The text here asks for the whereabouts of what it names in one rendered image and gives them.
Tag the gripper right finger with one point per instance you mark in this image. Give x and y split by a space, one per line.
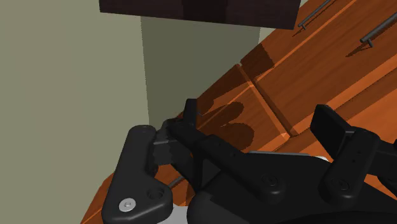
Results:
347 167

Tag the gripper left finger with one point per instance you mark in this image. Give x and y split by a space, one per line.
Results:
136 173

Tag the brown wooden chest of drawers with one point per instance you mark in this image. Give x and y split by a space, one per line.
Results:
313 71

